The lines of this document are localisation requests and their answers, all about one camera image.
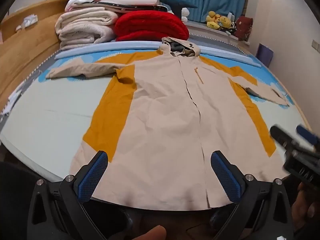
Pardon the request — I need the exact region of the person's right hand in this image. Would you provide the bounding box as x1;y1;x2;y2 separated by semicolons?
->
291;182;320;233

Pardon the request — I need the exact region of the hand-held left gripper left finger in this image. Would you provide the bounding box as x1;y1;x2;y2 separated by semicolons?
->
26;151;130;240

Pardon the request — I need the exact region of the red folded blanket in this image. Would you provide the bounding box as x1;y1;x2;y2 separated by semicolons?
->
114;11;190;42

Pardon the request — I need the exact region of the maroon bag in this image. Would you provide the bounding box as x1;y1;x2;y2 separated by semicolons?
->
234;15;254;42

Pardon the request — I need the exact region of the person's left hand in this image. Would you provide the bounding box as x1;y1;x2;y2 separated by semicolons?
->
131;225;167;240

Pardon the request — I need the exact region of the white folded quilt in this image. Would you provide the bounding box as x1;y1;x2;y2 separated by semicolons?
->
99;0;161;7

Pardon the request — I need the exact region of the pale blue bed sheet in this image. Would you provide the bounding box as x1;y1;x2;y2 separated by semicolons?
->
0;40;310;200

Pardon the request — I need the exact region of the beige and mustard hooded jacket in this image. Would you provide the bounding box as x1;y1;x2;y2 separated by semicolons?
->
46;37;291;211

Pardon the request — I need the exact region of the cream folded fleece blanket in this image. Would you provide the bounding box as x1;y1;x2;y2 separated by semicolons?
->
55;6;120;51

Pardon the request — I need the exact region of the purple bag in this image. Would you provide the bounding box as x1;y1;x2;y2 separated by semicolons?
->
256;43;274;67

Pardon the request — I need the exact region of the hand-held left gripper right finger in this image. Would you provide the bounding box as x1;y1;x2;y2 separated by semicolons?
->
211;151;294;240

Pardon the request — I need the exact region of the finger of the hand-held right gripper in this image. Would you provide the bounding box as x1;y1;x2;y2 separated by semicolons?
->
296;124;320;153
270;125;298;153

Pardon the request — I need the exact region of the wooden bed headboard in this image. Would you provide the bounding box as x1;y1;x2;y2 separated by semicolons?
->
0;0;73;111

